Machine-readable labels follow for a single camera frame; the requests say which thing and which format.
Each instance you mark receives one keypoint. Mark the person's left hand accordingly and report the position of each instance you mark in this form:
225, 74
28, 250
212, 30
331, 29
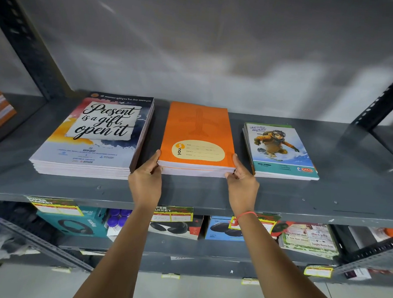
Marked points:
144, 184

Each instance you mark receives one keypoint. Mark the person's right hand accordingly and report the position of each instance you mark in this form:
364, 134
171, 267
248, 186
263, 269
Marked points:
243, 191

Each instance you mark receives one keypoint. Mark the person's left thumb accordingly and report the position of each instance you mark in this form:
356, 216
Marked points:
154, 160

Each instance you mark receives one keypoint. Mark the person's right thumb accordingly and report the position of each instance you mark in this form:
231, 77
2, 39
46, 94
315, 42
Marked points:
238, 164

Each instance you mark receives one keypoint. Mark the stack of orange notebooks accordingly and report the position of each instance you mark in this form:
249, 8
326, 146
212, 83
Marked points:
197, 137

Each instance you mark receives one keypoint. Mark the person's left forearm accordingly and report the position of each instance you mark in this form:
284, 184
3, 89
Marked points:
118, 258

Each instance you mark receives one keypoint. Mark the person's right forearm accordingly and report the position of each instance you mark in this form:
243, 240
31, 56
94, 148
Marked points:
275, 266

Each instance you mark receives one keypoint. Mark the stack of cartoon aviator notebooks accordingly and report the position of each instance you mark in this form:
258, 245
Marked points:
278, 151

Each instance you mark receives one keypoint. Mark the yellow and green price tag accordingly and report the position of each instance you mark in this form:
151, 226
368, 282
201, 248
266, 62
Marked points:
55, 206
171, 214
266, 223

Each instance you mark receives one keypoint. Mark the stack of lettered watercolor notebooks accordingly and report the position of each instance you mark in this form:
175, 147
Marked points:
95, 132

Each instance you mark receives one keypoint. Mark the blue earbuds box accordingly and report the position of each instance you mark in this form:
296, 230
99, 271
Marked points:
223, 229

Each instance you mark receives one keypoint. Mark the purple capped bottles pack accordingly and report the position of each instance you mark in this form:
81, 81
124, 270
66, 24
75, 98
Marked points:
119, 218

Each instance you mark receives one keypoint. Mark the black and red headphone box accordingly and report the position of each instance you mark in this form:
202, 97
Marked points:
175, 230

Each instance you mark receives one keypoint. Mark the teal headphone box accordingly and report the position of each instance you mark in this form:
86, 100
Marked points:
74, 224

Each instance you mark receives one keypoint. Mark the stack of green printed pamphlets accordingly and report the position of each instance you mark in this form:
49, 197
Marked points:
310, 240

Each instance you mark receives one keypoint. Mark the grey metal shelf rack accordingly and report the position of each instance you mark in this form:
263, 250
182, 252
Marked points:
345, 194

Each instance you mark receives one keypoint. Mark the small yellow shelf label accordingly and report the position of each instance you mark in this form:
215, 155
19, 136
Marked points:
170, 276
318, 271
250, 281
61, 269

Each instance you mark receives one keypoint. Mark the white and purple small box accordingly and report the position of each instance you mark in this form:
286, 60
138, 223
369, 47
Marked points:
357, 274

